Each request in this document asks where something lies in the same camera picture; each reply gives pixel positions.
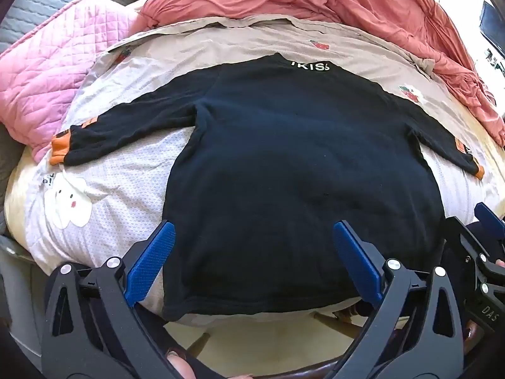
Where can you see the person's right hand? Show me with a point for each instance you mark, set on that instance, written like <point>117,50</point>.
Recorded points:
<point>470,335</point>

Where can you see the grey bed frame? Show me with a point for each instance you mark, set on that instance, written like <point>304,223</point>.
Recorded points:
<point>19,284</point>

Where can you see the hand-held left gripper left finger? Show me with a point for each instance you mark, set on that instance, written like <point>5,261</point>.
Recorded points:
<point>152,260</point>

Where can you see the coral pink duvet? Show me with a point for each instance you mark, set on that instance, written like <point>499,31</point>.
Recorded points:
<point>315,0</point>

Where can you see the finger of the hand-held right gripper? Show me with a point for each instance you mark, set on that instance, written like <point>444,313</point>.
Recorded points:
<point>489,216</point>
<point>463,239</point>

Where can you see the beige printed bed sheet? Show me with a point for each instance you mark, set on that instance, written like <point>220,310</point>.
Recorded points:
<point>118,213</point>

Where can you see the dark monitor screen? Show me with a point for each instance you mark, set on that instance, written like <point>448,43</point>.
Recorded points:
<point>491,19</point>

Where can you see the black sweater with orange cuffs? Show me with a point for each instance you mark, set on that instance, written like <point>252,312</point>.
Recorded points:
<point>296,146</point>

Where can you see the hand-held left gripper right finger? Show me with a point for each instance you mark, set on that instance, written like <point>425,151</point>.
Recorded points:
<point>357,260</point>

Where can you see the pink quilted blanket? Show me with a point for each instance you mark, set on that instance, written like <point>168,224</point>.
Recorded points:
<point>59,67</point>

